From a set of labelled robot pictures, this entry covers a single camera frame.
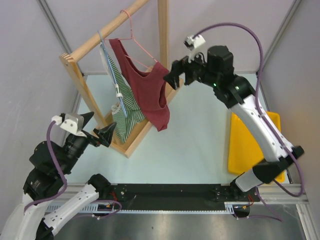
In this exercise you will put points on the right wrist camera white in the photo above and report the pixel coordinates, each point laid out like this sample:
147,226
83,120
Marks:
195,44

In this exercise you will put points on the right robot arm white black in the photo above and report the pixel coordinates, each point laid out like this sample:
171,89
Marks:
216,70

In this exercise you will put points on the blue hanger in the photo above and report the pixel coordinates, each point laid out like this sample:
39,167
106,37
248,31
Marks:
109,70

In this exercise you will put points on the green striped garment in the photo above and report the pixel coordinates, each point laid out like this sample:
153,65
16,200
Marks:
127,112

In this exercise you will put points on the red tank top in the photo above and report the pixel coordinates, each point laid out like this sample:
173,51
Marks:
149,88

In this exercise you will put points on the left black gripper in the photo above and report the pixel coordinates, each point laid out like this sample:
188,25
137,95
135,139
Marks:
106,133

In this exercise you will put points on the pink wire hanger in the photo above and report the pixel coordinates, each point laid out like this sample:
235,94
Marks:
132,37

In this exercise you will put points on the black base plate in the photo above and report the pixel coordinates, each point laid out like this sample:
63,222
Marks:
179,198

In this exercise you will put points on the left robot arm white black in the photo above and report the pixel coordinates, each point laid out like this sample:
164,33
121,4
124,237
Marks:
53,159

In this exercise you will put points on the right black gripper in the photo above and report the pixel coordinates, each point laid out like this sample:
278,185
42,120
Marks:
179,67

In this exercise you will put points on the yellow plastic tray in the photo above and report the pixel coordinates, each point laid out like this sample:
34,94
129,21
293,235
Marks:
244,151

